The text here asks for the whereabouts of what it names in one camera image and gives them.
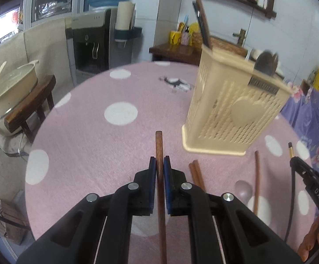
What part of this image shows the person's right hand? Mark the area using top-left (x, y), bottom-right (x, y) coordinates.
top-left (297, 220), bottom-right (319, 262)

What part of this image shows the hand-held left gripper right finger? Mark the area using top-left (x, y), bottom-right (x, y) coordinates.
top-left (163, 156), bottom-right (305, 264)

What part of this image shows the grey round stand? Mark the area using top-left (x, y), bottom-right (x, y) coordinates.
top-left (0, 134), bottom-right (30, 158)

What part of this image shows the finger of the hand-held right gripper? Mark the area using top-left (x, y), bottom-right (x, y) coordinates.
top-left (287, 142), bottom-right (314, 178)

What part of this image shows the dark wooden chopstick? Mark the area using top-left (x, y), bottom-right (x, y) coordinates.
top-left (192, 1), bottom-right (208, 48)

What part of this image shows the beige cloth cover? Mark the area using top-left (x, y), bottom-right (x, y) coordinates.
top-left (0, 16), bottom-right (75, 207)

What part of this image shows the bamboo style faucet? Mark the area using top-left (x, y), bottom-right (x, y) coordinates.
top-left (232, 28), bottom-right (248, 46)

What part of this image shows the grey water dispenser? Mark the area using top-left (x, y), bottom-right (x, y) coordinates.
top-left (65, 8), bottom-right (134, 84)

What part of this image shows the brown wooden chopstick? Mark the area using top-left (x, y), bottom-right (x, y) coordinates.
top-left (196, 0), bottom-right (213, 49)
top-left (189, 162), bottom-right (202, 188)
top-left (253, 150), bottom-right (261, 216)
top-left (193, 159), bottom-right (206, 192)
top-left (155, 130), bottom-right (168, 264)

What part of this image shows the yellow soap bottle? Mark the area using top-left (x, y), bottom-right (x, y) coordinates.
top-left (189, 22), bottom-right (201, 46)

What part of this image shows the cream perforated utensil holder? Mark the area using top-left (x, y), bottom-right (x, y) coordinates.
top-left (181, 44), bottom-right (293, 157)

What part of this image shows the pink polka dot tablecloth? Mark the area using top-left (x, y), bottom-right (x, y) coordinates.
top-left (24, 60), bottom-right (318, 264)

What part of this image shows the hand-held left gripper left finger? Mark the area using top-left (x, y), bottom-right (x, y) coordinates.
top-left (16, 156), bottom-right (158, 264)

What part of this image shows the dark wooden stool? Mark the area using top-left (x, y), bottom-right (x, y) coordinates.
top-left (5, 75), bottom-right (57, 143)

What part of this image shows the stack of white bowls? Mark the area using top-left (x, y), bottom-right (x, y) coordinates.
top-left (247, 48), bottom-right (262, 61)

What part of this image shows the yellow cup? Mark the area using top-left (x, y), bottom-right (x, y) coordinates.
top-left (170, 31), bottom-right (182, 46)

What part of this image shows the black cable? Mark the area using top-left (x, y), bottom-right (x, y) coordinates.
top-left (284, 165), bottom-right (296, 244)

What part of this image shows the blue wall holder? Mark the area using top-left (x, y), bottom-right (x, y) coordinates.
top-left (113, 27), bottom-right (143, 42)

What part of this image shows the wooden side table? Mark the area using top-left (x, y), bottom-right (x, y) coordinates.
top-left (149, 43), bottom-right (203, 67)

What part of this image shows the purple floral cloth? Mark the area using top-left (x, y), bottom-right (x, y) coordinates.
top-left (280, 79), bottom-right (319, 227)

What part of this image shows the wicker basket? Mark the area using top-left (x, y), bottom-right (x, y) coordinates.
top-left (192, 31), bottom-right (249, 58)

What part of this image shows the brown cardboard box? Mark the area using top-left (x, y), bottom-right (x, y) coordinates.
top-left (0, 198), bottom-right (30, 246)

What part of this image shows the cream pot with lid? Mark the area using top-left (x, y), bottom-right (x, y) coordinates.
top-left (0, 60), bottom-right (39, 122)

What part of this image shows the metal spoon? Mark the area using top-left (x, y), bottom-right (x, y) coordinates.
top-left (235, 180), bottom-right (254, 207)

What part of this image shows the white paper roll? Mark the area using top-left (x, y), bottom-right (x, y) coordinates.
top-left (115, 1), bottom-right (136, 31)

